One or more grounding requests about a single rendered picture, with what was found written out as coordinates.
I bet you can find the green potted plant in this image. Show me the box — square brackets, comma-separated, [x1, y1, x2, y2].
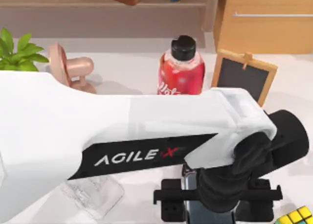
[0, 27, 49, 72]

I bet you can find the beige open shelf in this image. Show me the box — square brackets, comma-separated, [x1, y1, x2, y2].
[0, 0, 221, 49]

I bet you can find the long metal handle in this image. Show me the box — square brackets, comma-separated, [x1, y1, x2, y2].
[231, 11, 313, 18]

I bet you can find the dark grey smartphone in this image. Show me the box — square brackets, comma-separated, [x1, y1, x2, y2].
[181, 163, 237, 224]

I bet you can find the colourful puzzle cube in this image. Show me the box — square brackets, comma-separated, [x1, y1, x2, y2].
[273, 205, 313, 224]

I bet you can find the red bottle with black cap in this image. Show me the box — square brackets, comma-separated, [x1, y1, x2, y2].
[156, 35, 205, 96]

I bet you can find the wooden framed blackboard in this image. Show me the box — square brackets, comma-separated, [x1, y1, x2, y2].
[211, 48, 279, 107]

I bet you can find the wooden cupboard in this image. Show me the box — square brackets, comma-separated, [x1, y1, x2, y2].
[213, 0, 313, 55]

